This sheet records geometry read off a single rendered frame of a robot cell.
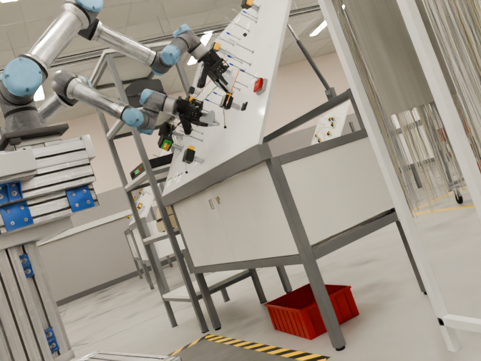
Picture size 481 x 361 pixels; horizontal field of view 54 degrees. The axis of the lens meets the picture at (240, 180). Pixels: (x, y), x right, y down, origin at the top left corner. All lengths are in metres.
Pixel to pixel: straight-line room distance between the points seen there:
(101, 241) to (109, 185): 1.08
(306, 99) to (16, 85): 9.75
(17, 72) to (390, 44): 1.27
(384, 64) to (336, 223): 0.68
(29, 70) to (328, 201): 1.23
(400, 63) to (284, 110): 9.14
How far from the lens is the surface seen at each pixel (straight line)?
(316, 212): 1.93
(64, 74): 2.20
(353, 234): 2.04
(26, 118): 1.85
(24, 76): 1.76
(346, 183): 2.07
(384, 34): 1.77
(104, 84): 3.67
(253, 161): 1.89
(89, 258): 9.43
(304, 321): 2.18
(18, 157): 1.67
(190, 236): 2.77
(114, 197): 9.51
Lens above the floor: 0.68
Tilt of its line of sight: 2 degrees up
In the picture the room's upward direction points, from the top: 20 degrees counter-clockwise
